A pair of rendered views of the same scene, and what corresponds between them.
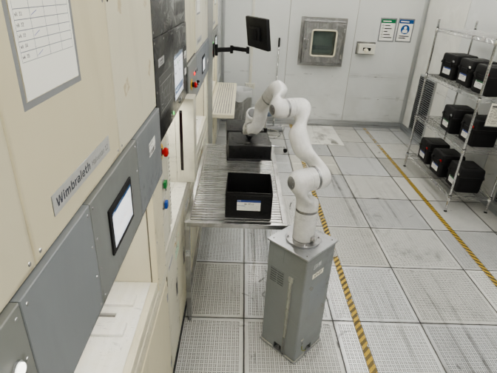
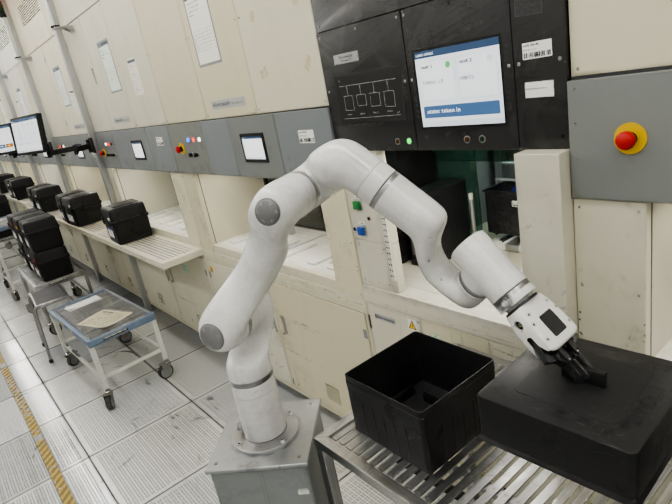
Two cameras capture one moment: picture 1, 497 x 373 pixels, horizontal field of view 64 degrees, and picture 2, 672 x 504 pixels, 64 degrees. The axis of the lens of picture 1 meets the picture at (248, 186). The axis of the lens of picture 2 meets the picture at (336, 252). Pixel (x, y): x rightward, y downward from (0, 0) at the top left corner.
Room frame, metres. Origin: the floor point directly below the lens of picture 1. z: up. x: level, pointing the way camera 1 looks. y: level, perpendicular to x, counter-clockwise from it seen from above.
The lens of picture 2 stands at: (3.06, -0.79, 1.68)
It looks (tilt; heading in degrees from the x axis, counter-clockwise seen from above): 19 degrees down; 146
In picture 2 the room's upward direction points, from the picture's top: 11 degrees counter-clockwise
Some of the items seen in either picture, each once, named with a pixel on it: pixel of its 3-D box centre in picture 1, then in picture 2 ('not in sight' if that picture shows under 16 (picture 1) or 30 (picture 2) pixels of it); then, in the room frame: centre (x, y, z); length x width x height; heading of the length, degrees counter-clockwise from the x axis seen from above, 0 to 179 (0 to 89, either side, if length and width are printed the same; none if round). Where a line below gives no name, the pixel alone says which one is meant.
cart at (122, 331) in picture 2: not in sight; (111, 339); (-0.62, -0.25, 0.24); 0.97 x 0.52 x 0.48; 4
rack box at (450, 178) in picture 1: (464, 175); not in sight; (3.86, -2.27, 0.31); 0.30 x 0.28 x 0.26; 0
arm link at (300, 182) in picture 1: (304, 190); (247, 331); (1.83, -0.29, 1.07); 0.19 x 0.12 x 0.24; 118
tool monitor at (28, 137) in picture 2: not in sight; (54, 136); (-1.42, -0.02, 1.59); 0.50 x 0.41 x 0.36; 92
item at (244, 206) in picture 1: (248, 195); (421, 395); (2.16, 0.00, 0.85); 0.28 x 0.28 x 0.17; 1
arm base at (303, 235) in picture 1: (305, 224); (259, 404); (1.84, -0.31, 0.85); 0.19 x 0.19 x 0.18
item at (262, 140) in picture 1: (248, 143); (584, 396); (2.60, 0.01, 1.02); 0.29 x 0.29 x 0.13; 4
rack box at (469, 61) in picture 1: (475, 72); not in sight; (4.22, -2.26, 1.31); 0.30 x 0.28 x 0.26; 1
